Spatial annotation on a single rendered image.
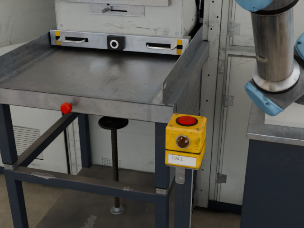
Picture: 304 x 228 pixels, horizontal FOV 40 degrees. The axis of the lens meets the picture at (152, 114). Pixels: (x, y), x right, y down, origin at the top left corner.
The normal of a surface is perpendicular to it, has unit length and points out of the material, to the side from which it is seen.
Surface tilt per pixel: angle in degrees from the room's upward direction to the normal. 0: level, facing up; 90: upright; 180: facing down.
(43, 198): 0
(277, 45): 123
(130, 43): 90
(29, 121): 90
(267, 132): 0
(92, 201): 0
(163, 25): 90
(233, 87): 90
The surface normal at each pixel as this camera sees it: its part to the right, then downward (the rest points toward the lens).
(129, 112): -0.26, 0.41
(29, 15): 0.71, 0.30
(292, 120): -0.18, -0.35
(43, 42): 0.96, 0.11
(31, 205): 0.00, -0.90
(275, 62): -0.09, 0.88
